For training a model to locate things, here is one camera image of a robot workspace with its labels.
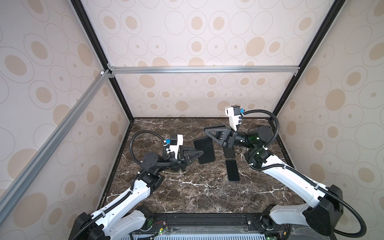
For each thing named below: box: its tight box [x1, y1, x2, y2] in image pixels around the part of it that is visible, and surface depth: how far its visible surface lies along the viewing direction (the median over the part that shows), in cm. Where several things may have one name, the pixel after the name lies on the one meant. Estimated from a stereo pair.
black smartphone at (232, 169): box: [225, 159, 240, 182], surface depth 92 cm
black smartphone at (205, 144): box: [194, 137, 216, 164], surface depth 59 cm
